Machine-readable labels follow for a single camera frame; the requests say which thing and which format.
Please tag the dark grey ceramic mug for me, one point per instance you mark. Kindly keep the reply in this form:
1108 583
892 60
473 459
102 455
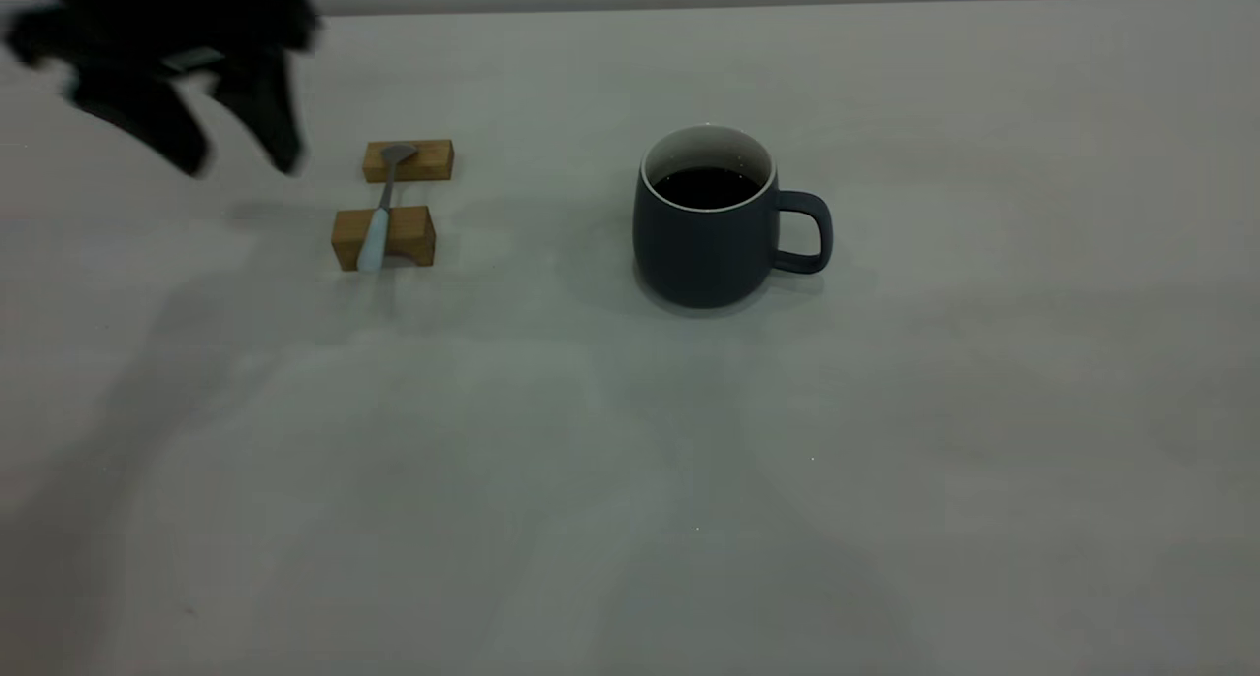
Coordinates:
699 258

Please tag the flat rectangular wooden block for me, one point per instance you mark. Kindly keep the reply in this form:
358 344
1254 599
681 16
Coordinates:
434 162

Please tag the dark coffee liquid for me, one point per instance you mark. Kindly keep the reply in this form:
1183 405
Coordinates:
704 189

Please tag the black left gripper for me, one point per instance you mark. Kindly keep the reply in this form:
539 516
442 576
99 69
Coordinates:
167 17

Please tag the arched wooden block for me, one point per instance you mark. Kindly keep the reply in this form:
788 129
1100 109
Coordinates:
414 229

